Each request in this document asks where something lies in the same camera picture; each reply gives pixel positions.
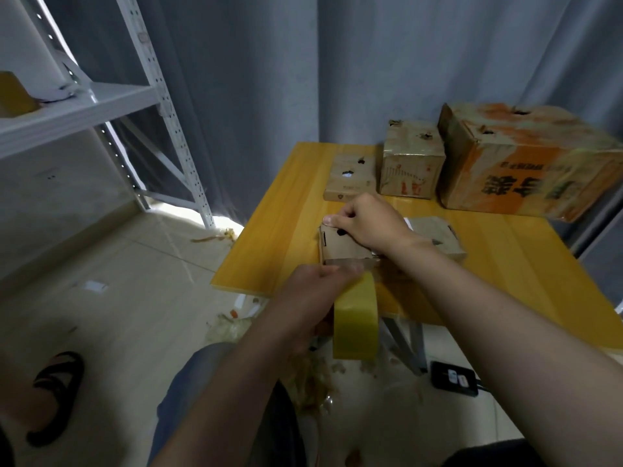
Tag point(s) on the person's left hand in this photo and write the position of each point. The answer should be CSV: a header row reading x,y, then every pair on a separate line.
x,y
302,301

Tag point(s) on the small cardboard box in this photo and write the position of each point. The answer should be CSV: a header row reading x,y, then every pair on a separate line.
x,y
350,178

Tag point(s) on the medium brown cardboard box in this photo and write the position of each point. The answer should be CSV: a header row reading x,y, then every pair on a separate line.
x,y
412,160

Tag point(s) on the person's right forearm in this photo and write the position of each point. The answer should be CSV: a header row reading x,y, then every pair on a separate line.
x,y
516,355

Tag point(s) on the person's left forearm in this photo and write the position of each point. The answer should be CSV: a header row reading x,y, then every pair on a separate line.
x,y
234,403

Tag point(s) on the grey metal shelf unit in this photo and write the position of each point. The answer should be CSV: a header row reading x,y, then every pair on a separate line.
x,y
88,104

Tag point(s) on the black power adapter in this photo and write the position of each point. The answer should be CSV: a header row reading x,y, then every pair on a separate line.
x,y
454,377

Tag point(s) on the person's right leg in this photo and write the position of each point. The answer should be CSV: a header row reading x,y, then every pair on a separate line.
x,y
496,454

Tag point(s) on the yellow tape roll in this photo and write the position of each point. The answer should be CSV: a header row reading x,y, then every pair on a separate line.
x,y
356,321

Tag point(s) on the long white-labelled cardboard box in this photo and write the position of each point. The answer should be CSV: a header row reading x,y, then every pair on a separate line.
x,y
443,238

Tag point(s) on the large orange print cardboard box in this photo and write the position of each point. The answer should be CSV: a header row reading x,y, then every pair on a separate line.
x,y
526,160

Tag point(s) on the person's right hand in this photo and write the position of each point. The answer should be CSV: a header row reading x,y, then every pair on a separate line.
x,y
375,226

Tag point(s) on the yellow wooden table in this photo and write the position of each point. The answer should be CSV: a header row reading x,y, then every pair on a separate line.
x,y
282,228

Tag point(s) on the grey curtain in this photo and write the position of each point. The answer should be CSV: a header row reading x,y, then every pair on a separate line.
x,y
292,63

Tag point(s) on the tape scraps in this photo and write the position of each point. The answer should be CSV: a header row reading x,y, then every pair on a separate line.
x,y
311,384

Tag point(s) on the black sandal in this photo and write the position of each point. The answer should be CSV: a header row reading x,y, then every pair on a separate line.
x,y
56,394

